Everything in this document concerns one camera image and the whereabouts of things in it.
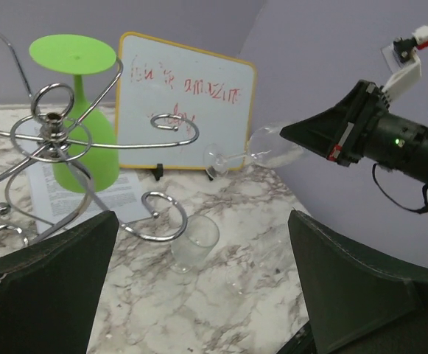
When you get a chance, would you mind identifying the yellow framed whiteboard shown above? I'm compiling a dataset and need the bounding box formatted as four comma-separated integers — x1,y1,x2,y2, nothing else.
116,32,256,170

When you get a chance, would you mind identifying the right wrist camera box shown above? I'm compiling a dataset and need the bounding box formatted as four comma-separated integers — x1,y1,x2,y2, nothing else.
381,24,428,105

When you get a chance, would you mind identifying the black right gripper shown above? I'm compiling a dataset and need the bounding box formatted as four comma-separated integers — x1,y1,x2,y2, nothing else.
279,80,428,186

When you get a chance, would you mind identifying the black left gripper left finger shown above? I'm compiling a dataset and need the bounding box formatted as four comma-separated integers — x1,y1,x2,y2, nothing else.
0,211,119,353

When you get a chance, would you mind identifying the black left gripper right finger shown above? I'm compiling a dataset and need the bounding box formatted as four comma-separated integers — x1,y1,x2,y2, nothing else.
288,210,428,353

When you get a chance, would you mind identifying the clear short tumbler glass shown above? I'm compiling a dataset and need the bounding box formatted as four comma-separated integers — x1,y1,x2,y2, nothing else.
169,215,220,274

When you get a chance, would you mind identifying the chrome wine glass rack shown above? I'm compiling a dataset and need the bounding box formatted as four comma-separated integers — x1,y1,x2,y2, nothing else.
0,33,200,246

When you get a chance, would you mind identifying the green plastic wine glass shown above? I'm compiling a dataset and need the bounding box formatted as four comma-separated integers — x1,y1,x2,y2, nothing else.
29,34,119,192

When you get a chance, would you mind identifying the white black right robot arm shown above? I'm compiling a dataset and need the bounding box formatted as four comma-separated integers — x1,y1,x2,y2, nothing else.
279,80,428,195

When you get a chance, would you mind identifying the clear wine glass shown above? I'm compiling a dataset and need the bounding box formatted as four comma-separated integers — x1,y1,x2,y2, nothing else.
203,122,304,178

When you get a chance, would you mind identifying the printed white paper sheet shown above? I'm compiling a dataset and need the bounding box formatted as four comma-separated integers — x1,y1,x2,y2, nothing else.
26,162,145,235

